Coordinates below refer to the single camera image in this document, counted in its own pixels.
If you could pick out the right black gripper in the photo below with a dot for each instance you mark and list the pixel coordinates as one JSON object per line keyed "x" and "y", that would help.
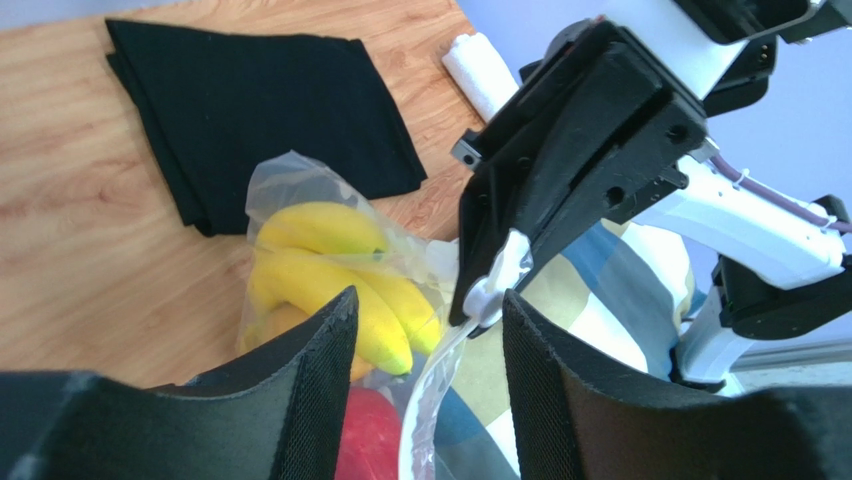
{"x": 596, "y": 120}

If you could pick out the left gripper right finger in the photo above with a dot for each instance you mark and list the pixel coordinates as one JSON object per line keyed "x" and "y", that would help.
{"x": 580, "y": 414}

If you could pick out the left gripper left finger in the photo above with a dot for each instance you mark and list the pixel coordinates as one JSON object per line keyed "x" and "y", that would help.
{"x": 275, "y": 412}

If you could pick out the clear zip top bag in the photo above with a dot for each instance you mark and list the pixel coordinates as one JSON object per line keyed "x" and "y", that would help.
{"x": 293, "y": 178}

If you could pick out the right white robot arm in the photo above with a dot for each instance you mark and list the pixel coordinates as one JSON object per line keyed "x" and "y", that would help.
{"x": 770, "y": 267}

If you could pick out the red fake fruit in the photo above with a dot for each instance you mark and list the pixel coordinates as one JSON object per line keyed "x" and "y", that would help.
{"x": 370, "y": 439}

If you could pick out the yellow fake bananas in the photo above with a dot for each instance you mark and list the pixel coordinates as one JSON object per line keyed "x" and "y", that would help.
{"x": 308, "y": 253}

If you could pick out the plaid checkered pillow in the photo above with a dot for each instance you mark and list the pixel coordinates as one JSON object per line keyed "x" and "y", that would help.
{"x": 599, "y": 313}

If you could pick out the white rolled towel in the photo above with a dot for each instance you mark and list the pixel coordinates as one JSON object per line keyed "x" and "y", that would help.
{"x": 481, "y": 73}

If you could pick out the black folded cloth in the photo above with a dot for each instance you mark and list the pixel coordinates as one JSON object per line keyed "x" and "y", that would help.
{"x": 215, "y": 105}

